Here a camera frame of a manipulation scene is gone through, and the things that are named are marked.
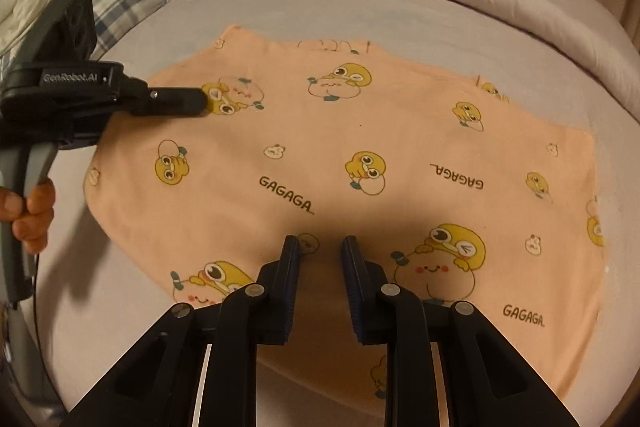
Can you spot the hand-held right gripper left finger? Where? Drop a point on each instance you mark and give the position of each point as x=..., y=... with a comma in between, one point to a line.
x=292, y=292

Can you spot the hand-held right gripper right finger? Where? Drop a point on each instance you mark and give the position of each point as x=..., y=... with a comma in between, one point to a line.
x=350, y=292

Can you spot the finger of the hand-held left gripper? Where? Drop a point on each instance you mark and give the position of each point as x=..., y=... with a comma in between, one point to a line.
x=170, y=102

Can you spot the peach cartoon print shirt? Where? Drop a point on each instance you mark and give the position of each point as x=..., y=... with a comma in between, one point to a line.
x=400, y=142

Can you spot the person's left hand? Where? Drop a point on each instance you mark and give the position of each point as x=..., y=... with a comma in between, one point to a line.
x=39, y=212

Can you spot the bed with lilac sheet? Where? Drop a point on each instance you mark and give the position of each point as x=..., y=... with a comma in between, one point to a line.
x=450, y=32

